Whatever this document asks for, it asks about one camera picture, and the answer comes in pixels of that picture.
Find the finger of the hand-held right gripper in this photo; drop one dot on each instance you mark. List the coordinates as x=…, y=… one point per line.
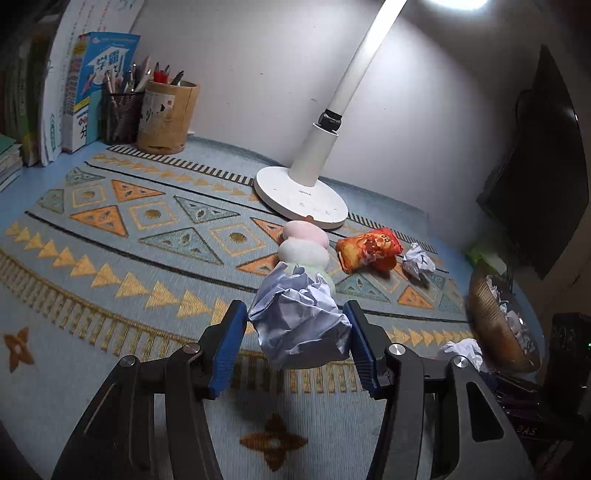
x=508, y=381

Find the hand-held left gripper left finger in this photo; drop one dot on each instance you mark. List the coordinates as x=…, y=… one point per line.
x=226, y=346

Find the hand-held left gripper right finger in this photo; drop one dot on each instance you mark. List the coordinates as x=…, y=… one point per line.
x=364, y=350

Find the brown woven bowl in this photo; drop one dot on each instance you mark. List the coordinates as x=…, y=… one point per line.
x=489, y=318

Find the large lilac paper ball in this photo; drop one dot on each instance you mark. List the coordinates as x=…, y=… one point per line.
x=300, y=323

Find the white paper scraps pile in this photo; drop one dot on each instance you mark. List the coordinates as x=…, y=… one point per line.
x=517, y=323

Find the orange chips bag plush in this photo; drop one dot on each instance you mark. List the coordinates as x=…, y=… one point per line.
x=369, y=247

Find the small white crumpled paper ball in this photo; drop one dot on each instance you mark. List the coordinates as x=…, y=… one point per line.
x=418, y=261

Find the pink white green dango plush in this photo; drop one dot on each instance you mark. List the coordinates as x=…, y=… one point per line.
x=302, y=251

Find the green packet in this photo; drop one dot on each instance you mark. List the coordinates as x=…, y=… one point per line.
x=478, y=254

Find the blue patterned woven mat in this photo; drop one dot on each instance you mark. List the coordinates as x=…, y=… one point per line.
x=115, y=240

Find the white desk lamp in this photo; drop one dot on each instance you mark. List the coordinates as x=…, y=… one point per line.
x=300, y=198

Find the black monitor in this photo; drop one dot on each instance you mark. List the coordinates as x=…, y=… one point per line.
x=545, y=184

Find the wooden pen holder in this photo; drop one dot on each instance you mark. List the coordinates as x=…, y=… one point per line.
x=168, y=117

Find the black mesh pen holder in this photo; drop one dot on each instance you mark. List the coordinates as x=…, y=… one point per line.
x=121, y=117

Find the red and black pens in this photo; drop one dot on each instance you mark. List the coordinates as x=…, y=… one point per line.
x=164, y=74

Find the bunch of pens and pencils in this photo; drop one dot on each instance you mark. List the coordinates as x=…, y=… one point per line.
x=129, y=78

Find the stack of lying green books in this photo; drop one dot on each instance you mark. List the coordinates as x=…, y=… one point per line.
x=9, y=161

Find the blue workbook set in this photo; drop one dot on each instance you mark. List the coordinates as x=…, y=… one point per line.
x=101, y=64

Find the row of standing green books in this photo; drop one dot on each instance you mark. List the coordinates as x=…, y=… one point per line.
x=27, y=101

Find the row of upright books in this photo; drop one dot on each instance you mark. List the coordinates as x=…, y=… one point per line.
x=60, y=69

